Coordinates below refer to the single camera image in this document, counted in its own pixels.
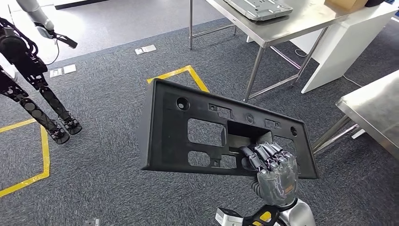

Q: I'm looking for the white cabinet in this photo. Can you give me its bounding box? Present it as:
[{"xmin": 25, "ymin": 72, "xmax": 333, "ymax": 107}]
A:
[{"xmin": 289, "ymin": 0, "xmax": 399, "ymax": 94}]

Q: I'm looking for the black plastic panel part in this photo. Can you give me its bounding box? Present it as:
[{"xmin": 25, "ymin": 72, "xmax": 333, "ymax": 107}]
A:
[{"xmin": 136, "ymin": 78, "xmax": 320, "ymax": 180}]

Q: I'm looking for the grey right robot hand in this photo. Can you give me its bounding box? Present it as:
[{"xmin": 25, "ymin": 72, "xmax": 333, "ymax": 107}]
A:
[{"xmin": 239, "ymin": 142, "xmax": 299, "ymax": 207}]

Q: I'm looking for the steel table with grey part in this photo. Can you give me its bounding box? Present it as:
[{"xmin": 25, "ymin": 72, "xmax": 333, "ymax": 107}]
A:
[{"xmin": 188, "ymin": 0, "xmax": 351, "ymax": 104}]

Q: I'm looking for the cardboard box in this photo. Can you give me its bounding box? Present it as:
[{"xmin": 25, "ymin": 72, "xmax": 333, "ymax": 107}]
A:
[{"xmin": 324, "ymin": 0, "xmax": 368, "ymax": 12}]

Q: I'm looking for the black humanoid robot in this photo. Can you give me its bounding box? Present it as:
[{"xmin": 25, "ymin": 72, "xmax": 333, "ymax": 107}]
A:
[{"xmin": 0, "ymin": 0, "xmax": 83, "ymax": 145}]

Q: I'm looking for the steel workbench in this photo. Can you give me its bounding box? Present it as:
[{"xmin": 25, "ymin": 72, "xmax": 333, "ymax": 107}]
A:
[{"xmin": 311, "ymin": 69, "xmax": 399, "ymax": 161}]

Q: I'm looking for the grey metal tray part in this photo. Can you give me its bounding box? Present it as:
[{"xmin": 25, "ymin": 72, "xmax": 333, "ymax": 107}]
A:
[{"xmin": 223, "ymin": 0, "xmax": 294, "ymax": 22}]

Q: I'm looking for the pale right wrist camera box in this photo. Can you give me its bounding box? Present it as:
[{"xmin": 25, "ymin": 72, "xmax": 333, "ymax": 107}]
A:
[{"xmin": 214, "ymin": 208, "xmax": 244, "ymax": 226}]

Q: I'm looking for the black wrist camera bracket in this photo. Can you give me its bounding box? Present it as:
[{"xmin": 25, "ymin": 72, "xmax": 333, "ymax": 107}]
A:
[{"xmin": 242, "ymin": 204, "xmax": 281, "ymax": 226}]

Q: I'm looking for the yellow floor tape outline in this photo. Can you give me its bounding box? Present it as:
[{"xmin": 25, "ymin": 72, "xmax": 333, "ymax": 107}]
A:
[
  {"xmin": 0, "ymin": 118, "xmax": 50, "ymax": 198},
  {"xmin": 147, "ymin": 65, "xmax": 210, "ymax": 94}
]

